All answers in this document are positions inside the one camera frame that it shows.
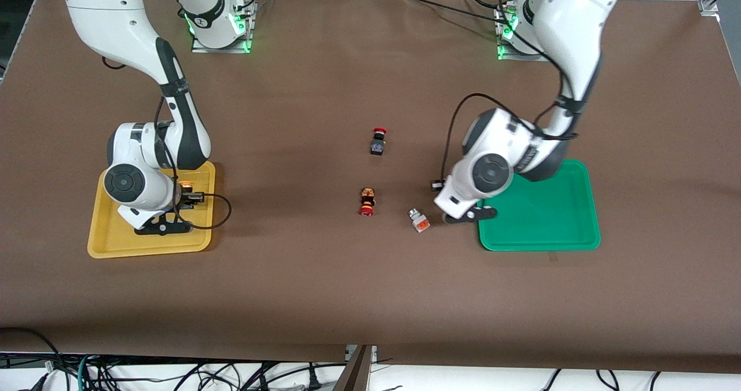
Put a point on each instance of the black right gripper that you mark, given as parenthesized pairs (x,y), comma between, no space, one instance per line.
(186,197)

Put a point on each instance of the orange button black switch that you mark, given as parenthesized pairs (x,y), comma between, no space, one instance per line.
(186,185)

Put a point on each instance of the white orange switch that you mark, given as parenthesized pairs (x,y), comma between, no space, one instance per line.
(418,220)

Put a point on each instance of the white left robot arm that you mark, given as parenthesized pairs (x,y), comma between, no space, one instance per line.
(570,26)

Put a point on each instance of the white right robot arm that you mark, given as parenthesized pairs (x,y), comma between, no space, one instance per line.
(116,20)

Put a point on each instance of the red button blue black body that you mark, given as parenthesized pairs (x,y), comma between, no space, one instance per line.
(378,141)

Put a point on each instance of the red button orange black body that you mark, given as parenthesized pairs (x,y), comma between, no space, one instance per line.
(366,201)

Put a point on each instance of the yellow plastic tray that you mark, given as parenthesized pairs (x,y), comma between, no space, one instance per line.
(116,243)

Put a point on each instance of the green plastic tray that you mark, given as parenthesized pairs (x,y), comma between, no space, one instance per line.
(550,229)

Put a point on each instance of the brown table cover mat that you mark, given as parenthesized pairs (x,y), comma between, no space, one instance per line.
(347,292)

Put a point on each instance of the black power plug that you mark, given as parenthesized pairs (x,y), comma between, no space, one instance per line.
(314,379)

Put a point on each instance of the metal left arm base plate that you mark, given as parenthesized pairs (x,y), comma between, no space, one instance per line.
(506,55)

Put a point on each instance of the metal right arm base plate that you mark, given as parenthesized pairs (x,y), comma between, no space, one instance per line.
(223,49)

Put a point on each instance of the small white metal bracket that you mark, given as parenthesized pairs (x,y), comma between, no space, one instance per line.
(373,353)

